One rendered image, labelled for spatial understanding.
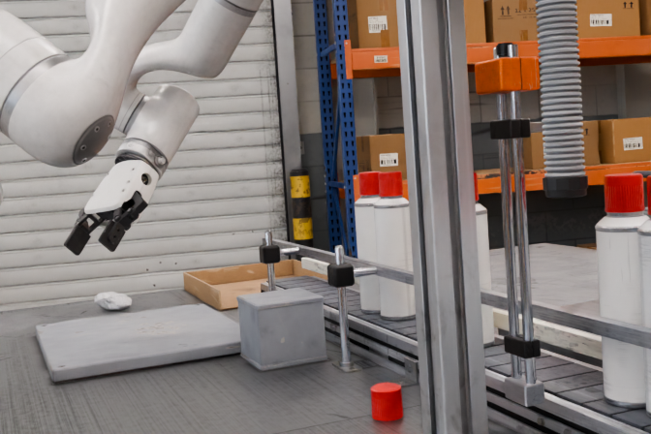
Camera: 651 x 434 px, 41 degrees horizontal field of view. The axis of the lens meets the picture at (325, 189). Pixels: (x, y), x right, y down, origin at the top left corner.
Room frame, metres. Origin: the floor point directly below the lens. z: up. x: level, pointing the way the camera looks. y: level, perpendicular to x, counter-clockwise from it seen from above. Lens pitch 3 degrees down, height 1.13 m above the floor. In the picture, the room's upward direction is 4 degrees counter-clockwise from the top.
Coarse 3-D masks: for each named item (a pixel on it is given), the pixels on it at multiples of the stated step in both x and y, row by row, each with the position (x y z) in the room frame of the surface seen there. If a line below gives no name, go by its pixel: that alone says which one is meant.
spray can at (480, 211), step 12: (480, 204) 1.01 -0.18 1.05; (480, 216) 1.00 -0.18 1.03; (480, 228) 1.00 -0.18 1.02; (480, 240) 0.99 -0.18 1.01; (480, 252) 0.99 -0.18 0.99; (480, 264) 0.99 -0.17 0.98; (480, 276) 0.99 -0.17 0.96; (492, 312) 1.01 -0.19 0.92; (492, 324) 1.01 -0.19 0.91; (492, 336) 1.00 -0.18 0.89
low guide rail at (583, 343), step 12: (312, 264) 1.60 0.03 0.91; (324, 264) 1.54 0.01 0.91; (504, 312) 1.02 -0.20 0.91; (504, 324) 1.01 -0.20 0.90; (540, 324) 0.95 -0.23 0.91; (552, 324) 0.94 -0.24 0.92; (540, 336) 0.95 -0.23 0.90; (552, 336) 0.93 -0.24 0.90; (564, 336) 0.91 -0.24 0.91; (576, 336) 0.89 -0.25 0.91; (588, 336) 0.87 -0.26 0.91; (564, 348) 0.91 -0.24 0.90; (576, 348) 0.89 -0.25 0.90; (588, 348) 0.87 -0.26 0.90; (600, 348) 0.85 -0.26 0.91
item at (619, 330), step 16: (272, 240) 1.56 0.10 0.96; (320, 256) 1.35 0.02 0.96; (384, 272) 1.13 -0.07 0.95; (400, 272) 1.09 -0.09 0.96; (480, 288) 0.93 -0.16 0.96; (496, 304) 0.89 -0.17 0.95; (544, 304) 0.82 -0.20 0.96; (544, 320) 0.81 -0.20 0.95; (560, 320) 0.79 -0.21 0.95; (576, 320) 0.77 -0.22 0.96; (592, 320) 0.75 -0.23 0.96; (608, 320) 0.74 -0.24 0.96; (608, 336) 0.73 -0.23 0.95; (624, 336) 0.71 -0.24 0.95; (640, 336) 0.69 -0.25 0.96
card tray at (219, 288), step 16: (192, 272) 1.89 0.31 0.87; (208, 272) 1.91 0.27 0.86; (224, 272) 1.92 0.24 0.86; (240, 272) 1.93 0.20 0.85; (256, 272) 1.95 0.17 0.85; (288, 272) 1.97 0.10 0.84; (304, 272) 1.91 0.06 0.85; (192, 288) 1.81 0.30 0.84; (208, 288) 1.68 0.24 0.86; (224, 288) 1.85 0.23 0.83; (240, 288) 1.84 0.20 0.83; (256, 288) 1.83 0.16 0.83; (224, 304) 1.65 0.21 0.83
